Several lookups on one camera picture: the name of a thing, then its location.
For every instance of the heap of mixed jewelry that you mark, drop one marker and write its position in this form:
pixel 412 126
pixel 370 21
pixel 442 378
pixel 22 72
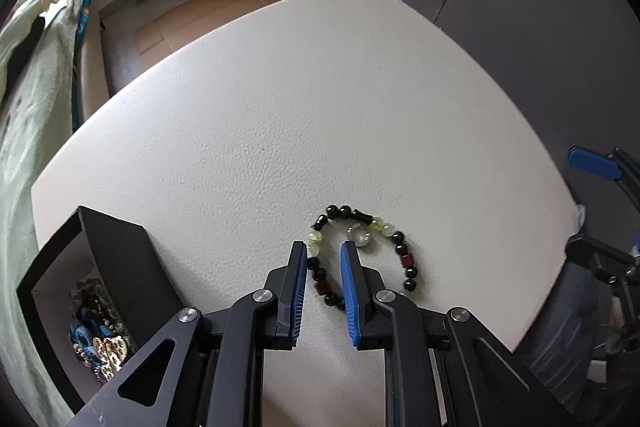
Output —
pixel 102 342

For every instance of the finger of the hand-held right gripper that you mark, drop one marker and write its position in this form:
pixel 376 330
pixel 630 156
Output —
pixel 592 163
pixel 600 259

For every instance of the dark cloth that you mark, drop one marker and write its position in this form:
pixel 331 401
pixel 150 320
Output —
pixel 32 34

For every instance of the light green quilt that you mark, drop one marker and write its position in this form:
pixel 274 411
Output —
pixel 35 22

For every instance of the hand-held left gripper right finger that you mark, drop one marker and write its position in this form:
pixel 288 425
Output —
pixel 348 292

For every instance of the black jewelry box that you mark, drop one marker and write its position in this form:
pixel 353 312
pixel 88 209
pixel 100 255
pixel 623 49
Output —
pixel 120 257

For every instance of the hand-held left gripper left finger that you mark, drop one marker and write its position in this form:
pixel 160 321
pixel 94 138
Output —
pixel 298 287

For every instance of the person's right leg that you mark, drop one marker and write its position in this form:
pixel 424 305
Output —
pixel 560 317

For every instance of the bed with green sheet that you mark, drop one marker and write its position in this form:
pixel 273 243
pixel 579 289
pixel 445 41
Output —
pixel 25 167

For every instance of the white leather table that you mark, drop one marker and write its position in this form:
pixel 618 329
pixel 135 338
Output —
pixel 300 107

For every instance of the brown cardboard sheet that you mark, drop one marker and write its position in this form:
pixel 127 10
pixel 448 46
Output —
pixel 210 12

